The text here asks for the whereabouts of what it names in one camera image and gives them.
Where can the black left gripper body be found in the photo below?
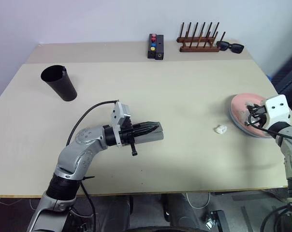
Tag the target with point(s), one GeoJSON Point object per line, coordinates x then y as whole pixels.
{"type": "Point", "coordinates": [127, 134]}

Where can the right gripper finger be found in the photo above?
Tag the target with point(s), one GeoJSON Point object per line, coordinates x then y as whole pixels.
{"type": "Point", "coordinates": [254, 108]}
{"type": "Point", "coordinates": [250, 123]}

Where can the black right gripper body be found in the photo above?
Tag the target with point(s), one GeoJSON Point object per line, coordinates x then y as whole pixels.
{"type": "Point", "coordinates": [259, 117]}

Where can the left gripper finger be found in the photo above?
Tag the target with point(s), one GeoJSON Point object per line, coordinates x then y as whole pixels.
{"type": "Point", "coordinates": [146, 125]}
{"type": "Point", "coordinates": [144, 132]}

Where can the large white tissue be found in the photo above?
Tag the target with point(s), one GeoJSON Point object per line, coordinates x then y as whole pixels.
{"type": "Point", "coordinates": [250, 104]}

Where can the grey glasses case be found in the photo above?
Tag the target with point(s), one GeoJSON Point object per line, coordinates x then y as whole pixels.
{"type": "Point", "coordinates": [150, 137]}

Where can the pink plate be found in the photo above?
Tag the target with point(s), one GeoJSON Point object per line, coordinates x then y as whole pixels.
{"type": "Point", "coordinates": [237, 106]}

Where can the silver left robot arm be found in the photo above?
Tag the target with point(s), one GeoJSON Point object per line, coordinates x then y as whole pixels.
{"type": "Point", "coordinates": [73, 159]}

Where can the small crumpled white tissue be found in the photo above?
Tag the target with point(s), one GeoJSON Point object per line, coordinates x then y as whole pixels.
{"type": "Point", "coordinates": [220, 129]}

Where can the black sunglasses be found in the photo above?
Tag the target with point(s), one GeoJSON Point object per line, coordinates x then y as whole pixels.
{"type": "Point", "coordinates": [236, 47]}

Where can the black box with coloured buttons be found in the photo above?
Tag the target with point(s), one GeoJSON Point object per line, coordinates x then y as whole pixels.
{"type": "Point", "coordinates": [152, 47]}

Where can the black plastic cup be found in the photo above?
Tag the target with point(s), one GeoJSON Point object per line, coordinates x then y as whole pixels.
{"type": "Point", "coordinates": [63, 87]}

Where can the brown wooden peg rack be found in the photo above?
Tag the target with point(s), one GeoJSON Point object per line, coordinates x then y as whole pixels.
{"type": "Point", "coordinates": [199, 49]}

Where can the dark rounded shape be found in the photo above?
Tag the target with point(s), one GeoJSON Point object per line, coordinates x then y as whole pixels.
{"type": "Point", "coordinates": [177, 210]}

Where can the black metal floor stand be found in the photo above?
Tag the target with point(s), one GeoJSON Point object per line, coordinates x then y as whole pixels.
{"type": "Point", "coordinates": [221, 221]}

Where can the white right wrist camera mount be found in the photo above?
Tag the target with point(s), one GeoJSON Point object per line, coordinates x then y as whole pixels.
{"type": "Point", "coordinates": [279, 108]}

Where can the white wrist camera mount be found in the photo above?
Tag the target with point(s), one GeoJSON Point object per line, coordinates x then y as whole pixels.
{"type": "Point", "coordinates": [120, 112]}
{"type": "Point", "coordinates": [279, 108]}

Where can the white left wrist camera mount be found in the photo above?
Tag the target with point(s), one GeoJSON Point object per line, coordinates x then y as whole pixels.
{"type": "Point", "coordinates": [120, 112]}

